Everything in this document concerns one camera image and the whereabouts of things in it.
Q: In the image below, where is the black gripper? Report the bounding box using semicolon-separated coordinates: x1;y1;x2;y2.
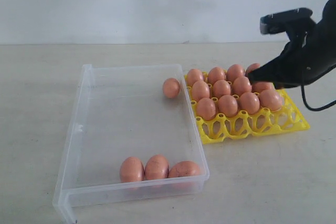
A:
248;24;336;90

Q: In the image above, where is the brown egg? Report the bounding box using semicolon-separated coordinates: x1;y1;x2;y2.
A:
259;89;282;111
245;63;260;76
226;64;245;83
196;98;217;121
207;67;226;85
162;78;180;99
232;76;252;96
238;92;260;114
218;95;238;118
213;80;231;99
168;161;201;178
119;156;144;183
191;80;210;102
252;82;274;93
145;154;169;180
186;68;204;87

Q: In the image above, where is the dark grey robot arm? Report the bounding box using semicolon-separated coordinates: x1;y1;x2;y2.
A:
248;0;335;89

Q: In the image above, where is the yellow plastic egg tray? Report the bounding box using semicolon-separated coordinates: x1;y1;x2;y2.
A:
195;90;310;144

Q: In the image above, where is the clear plastic storage box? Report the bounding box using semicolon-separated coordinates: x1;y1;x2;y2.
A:
52;64;209;223

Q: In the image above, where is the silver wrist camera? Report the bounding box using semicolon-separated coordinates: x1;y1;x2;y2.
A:
259;7;316;35

